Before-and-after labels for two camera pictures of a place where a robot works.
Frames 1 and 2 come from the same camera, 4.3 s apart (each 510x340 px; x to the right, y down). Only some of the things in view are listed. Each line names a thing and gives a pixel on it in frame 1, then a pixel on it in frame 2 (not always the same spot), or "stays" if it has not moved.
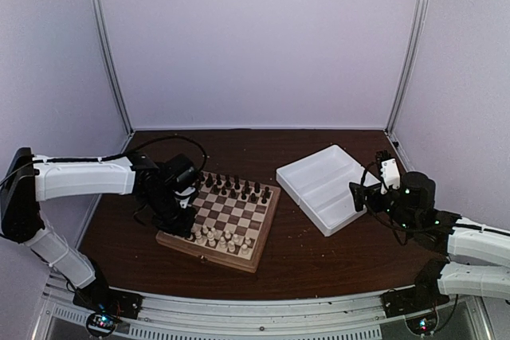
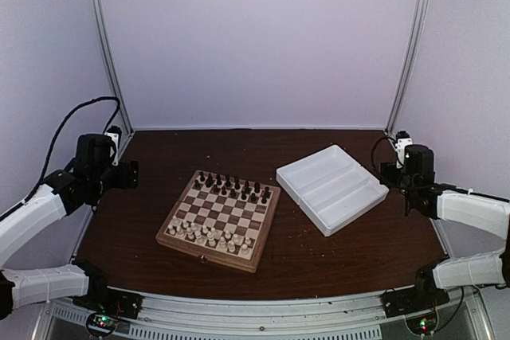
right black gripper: x=372 y=194 → x=386 y=174
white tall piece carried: x=211 y=239 stays
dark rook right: x=267 y=193 stays
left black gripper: x=182 y=228 → x=123 y=180
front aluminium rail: x=187 y=317 stays
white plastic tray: x=319 y=183 stays
